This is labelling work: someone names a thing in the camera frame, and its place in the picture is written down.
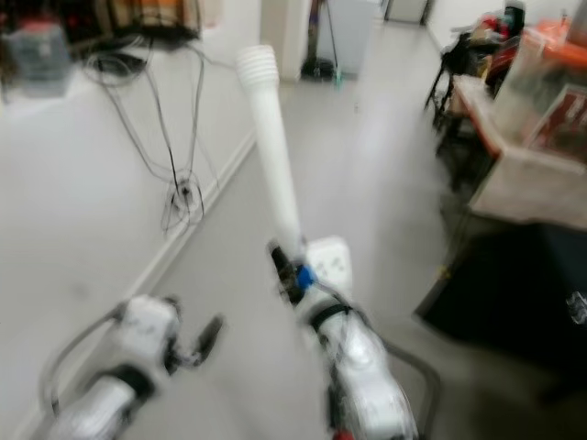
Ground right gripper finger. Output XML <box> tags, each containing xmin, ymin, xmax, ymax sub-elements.
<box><xmin>268</xmin><ymin>240</ymin><xmax>305</xmax><ymax>303</ymax></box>

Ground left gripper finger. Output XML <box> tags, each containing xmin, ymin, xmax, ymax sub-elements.
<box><xmin>193</xmin><ymin>313</ymin><xmax>227</xmax><ymax>360</ymax></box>

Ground white plastic table leg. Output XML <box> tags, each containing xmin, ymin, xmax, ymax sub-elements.
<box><xmin>236</xmin><ymin>44</ymin><xmax>305</xmax><ymax>262</ymax></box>

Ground black tablecloth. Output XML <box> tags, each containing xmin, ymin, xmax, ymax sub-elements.
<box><xmin>415</xmin><ymin>220</ymin><xmax>587</xmax><ymax>406</ymax></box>

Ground black robot vacuum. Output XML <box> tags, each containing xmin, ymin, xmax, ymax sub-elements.
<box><xmin>303</xmin><ymin>57</ymin><xmax>336</xmax><ymax>82</ymax></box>

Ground white chest freezer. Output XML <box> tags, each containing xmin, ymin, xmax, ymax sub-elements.
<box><xmin>316</xmin><ymin>0</ymin><xmax>383</xmax><ymax>82</ymax></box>

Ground beige cloth covered table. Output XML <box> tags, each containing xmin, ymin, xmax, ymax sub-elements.
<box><xmin>454</xmin><ymin>73</ymin><xmax>587</xmax><ymax>230</ymax></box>

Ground black folding trolley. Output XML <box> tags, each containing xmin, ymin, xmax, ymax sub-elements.
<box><xmin>426</xmin><ymin>27</ymin><xmax>515</xmax><ymax>184</ymax></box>

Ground red printed box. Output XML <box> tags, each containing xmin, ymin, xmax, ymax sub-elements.
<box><xmin>539</xmin><ymin>85</ymin><xmax>587</xmax><ymax>155</ymax></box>

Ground grey box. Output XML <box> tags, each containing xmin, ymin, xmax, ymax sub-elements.
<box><xmin>3</xmin><ymin>23</ymin><xmax>74</xmax><ymax>97</ymax></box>

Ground orange box lid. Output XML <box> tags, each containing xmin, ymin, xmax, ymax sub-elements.
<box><xmin>537</xmin><ymin>18</ymin><xmax>587</xmax><ymax>49</ymax></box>

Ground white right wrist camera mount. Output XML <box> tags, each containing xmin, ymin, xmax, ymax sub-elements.
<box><xmin>303</xmin><ymin>236</ymin><xmax>356</xmax><ymax>299</ymax></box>

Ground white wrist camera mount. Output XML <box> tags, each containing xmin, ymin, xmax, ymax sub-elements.
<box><xmin>303</xmin><ymin>236</ymin><xmax>356</xmax><ymax>299</ymax></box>
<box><xmin>119</xmin><ymin>293</ymin><xmax>183</xmax><ymax>369</ymax></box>

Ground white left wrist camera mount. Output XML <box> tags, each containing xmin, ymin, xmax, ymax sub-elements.
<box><xmin>119</xmin><ymin>293</ymin><xmax>183</xmax><ymax>369</ymax></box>

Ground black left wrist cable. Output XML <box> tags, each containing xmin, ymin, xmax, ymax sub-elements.
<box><xmin>39</xmin><ymin>305</ymin><xmax>131</xmax><ymax>418</ymax></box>

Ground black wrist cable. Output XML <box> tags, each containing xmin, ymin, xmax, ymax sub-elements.
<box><xmin>39</xmin><ymin>305</ymin><xmax>131</xmax><ymax>418</ymax></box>
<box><xmin>367</xmin><ymin>325</ymin><xmax>443</xmax><ymax>439</ymax></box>

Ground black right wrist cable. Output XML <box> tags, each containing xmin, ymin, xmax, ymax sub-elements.
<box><xmin>367</xmin><ymin>325</ymin><xmax>443</xmax><ymax>439</ymax></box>

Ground thick black power cable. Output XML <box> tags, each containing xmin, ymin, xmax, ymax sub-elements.
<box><xmin>87</xmin><ymin>41</ymin><xmax>210</xmax><ymax>235</ymax></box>

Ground black wire basket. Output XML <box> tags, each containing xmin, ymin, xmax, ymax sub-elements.
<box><xmin>96</xmin><ymin>0</ymin><xmax>205</xmax><ymax>42</ymax></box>

